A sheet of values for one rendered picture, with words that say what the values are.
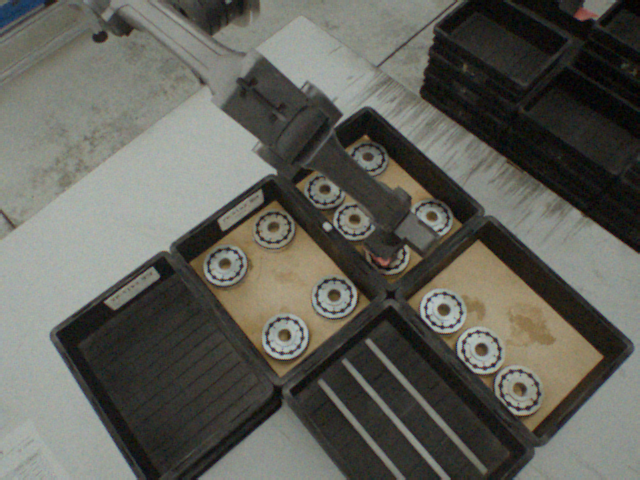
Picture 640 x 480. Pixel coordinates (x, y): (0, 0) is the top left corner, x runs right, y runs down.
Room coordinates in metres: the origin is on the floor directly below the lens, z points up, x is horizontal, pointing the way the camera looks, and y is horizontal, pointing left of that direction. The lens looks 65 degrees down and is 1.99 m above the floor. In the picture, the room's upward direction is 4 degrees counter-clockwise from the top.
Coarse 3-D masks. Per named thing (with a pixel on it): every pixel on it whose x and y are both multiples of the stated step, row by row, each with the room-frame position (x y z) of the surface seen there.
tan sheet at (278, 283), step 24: (240, 240) 0.54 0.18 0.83; (312, 240) 0.53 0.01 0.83; (192, 264) 0.49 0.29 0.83; (264, 264) 0.48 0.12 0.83; (288, 264) 0.47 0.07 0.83; (312, 264) 0.47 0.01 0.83; (240, 288) 0.42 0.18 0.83; (264, 288) 0.42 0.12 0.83; (288, 288) 0.41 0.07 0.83; (312, 288) 0.41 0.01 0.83; (240, 312) 0.36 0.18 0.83; (264, 312) 0.36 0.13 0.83; (288, 312) 0.35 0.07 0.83; (312, 312) 0.35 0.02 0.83; (288, 336) 0.30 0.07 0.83; (312, 336) 0.30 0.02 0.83
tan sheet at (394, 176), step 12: (396, 168) 0.72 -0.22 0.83; (384, 180) 0.68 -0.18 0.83; (396, 180) 0.68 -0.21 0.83; (408, 180) 0.68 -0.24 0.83; (324, 192) 0.66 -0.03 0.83; (408, 192) 0.64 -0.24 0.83; (420, 192) 0.64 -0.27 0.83; (456, 228) 0.54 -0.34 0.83; (444, 240) 0.51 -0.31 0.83; (360, 252) 0.49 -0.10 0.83; (408, 264) 0.45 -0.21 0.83
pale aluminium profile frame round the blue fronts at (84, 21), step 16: (48, 0) 2.05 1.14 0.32; (64, 0) 2.07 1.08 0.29; (80, 0) 2.12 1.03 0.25; (32, 16) 1.97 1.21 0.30; (48, 16) 2.00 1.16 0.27; (80, 16) 2.12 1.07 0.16; (96, 16) 2.14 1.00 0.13; (0, 32) 1.88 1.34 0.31; (16, 32) 1.90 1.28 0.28; (64, 32) 2.04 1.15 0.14; (80, 32) 2.07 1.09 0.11; (96, 32) 2.11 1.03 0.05; (0, 48) 1.83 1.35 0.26; (48, 48) 1.95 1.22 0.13; (16, 64) 1.86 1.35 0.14; (32, 64) 1.88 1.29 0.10; (0, 80) 1.77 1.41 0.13
